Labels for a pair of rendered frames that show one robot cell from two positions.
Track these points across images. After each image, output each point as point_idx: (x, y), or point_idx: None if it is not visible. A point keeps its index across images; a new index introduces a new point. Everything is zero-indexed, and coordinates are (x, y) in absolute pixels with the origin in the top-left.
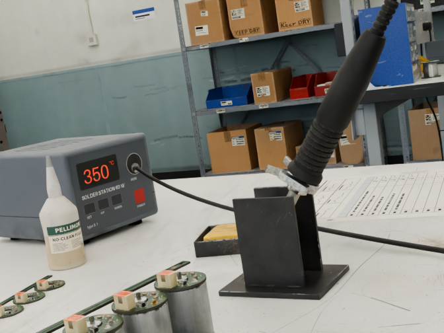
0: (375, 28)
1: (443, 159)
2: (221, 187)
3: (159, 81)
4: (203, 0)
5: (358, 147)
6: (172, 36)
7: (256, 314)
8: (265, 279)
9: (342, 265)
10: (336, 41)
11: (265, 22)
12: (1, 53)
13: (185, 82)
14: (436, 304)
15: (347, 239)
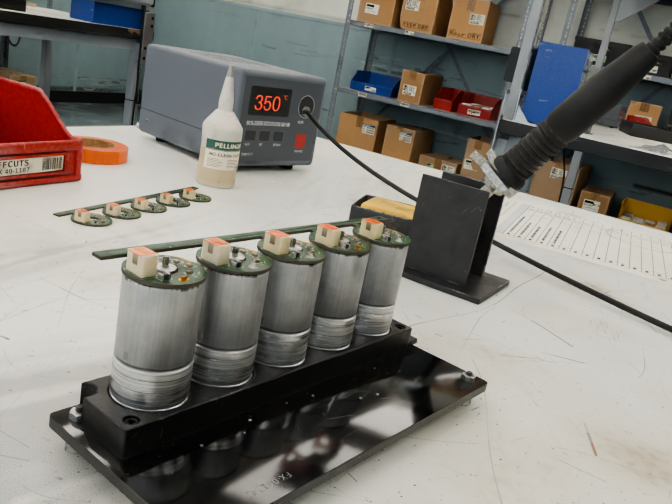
0: (654, 44)
1: None
2: (374, 163)
3: (312, 45)
4: None
5: (478, 176)
6: (340, 4)
7: (412, 297)
8: (426, 266)
9: (503, 279)
10: (508, 64)
11: (436, 23)
12: None
13: (337, 55)
14: (600, 350)
15: (505, 255)
